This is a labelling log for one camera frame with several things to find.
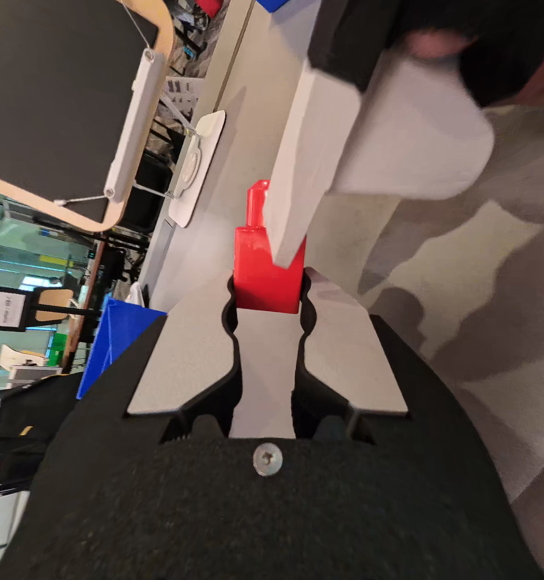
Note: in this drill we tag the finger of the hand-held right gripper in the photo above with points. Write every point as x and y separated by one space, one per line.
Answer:
299 31
308 158

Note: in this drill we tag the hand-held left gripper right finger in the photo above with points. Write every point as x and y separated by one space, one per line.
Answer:
349 362

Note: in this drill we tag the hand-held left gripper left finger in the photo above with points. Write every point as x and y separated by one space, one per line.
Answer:
186 362

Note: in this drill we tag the blue plastic bin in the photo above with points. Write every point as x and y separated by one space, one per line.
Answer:
274 4
118 335

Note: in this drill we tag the red plastic block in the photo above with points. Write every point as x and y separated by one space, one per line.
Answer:
263 281

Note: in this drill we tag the person's right hand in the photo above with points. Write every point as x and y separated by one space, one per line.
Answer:
439 45

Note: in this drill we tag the red storage crate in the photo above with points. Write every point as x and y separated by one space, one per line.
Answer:
208 7

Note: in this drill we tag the green crate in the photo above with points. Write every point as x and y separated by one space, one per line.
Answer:
57 349

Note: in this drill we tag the tan back chair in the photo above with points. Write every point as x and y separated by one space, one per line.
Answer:
54 303

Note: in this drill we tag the black white tag board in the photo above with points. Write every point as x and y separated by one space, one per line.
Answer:
2 308

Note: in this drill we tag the black monitor with pale frame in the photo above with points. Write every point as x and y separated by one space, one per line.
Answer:
50 90

